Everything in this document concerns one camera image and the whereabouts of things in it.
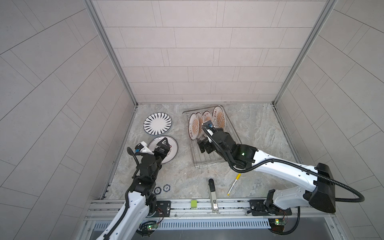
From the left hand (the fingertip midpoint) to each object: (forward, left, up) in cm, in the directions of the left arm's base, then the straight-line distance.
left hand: (168, 140), depth 79 cm
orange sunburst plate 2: (+18, -17, -4) cm, 25 cm away
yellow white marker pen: (-15, -37, -15) cm, 43 cm away
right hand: (-1, -18, +7) cm, 19 cm away
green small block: (-27, -14, -14) cm, 33 cm away
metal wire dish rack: (-5, -18, -14) cm, 23 cm away
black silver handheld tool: (-24, -24, -11) cm, 36 cm away
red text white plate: (+21, -21, -6) cm, 31 cm away
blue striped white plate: (+21, +13, -14) cm, 29 cm away
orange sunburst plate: (0, -1, -14) cm, 14 cm away
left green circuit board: (-36, +4, -11) cm, 38 cm away
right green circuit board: (-35, -53, -15) cm, 65 cm away
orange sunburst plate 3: (+21, -29, -7) cm, 36 cm away
